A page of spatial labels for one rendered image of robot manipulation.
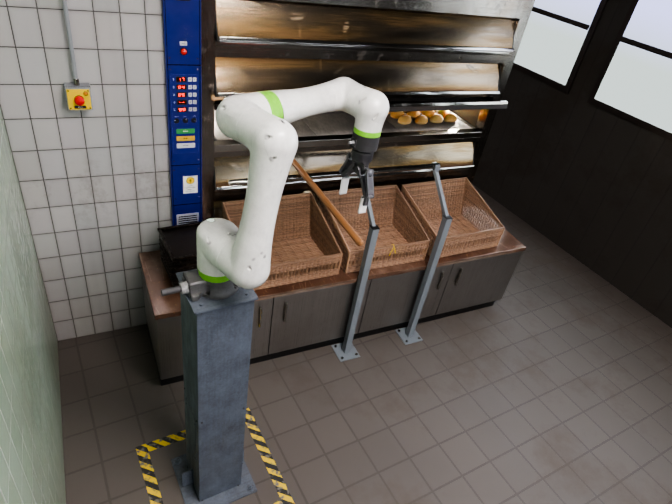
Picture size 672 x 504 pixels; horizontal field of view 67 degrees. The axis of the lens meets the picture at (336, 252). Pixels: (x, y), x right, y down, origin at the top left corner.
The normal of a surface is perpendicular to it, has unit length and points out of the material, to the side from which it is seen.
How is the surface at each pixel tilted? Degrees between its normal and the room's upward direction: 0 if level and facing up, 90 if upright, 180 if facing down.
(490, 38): 70
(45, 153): 90
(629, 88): 90
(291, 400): 0
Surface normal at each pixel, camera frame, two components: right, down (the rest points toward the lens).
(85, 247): 0.42, 0.58
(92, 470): 0.15, -0.80
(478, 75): 0.44, 0.27
